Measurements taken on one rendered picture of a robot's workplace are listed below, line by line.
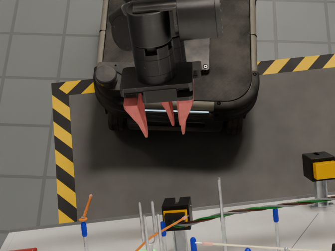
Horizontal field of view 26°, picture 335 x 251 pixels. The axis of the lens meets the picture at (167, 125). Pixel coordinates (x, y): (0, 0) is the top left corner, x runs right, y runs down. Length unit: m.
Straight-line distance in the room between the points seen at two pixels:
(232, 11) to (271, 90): 0.33
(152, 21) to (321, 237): 0.47
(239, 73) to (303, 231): 1.20
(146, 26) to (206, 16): 0.08
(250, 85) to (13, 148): 0.84
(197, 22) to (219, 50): 1.47
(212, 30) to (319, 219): 0.48
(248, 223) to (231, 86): 1.08
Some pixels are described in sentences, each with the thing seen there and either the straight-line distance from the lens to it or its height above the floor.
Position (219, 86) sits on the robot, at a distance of 2.35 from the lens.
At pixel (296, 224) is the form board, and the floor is 1.02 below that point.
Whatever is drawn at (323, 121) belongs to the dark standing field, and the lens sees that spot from 2.61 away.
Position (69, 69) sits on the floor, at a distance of 2.70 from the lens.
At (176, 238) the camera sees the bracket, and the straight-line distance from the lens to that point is 1.17.
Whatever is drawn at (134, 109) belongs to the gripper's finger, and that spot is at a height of 1.33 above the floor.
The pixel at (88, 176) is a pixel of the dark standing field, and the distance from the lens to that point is 2.46.
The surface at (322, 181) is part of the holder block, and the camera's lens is 1.41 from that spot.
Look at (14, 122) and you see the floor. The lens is 2.61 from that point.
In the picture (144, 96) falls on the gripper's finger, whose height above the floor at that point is 1.35.
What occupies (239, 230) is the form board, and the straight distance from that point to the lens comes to 1.28.
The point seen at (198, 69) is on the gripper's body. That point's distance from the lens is 1.18.
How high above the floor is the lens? 2.20
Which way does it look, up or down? 60 degrees down
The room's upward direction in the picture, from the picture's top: straight up
